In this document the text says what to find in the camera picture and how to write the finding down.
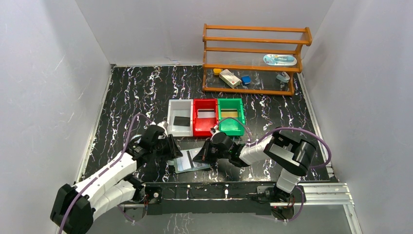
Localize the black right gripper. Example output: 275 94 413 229
193 138 230 163

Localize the white magnetic stripe card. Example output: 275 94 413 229
175 150 207 172

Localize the grey-green card holder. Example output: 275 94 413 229
168 148 212 175

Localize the black card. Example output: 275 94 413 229
173 116 191 127

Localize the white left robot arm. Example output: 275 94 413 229
50 121 182 234

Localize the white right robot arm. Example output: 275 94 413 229
193 132 317 202

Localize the silver grey card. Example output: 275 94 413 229
197 109 216 118

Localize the gold card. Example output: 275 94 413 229
220 109 239 118

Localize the red plastic bin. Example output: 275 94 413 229
193 98 218 137

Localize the white plastic bin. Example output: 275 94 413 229
167 99 193 137

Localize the green plastic bin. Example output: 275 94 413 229
218 98 245 137

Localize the white cardboard box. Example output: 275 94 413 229
219 69 242 89

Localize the small yellow block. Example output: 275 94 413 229
213 68 222 76

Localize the small blue block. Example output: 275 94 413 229
241 76 251 85

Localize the orange wooden shelf rack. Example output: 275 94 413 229
202 24 313 96

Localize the white tape dispenser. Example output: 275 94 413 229
276 72 290 83

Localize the teal packaged tool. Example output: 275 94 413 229
263 54 297 66

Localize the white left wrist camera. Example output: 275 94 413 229
157 121 168 135

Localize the aluminium frame rail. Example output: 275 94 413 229
62 182 355 208

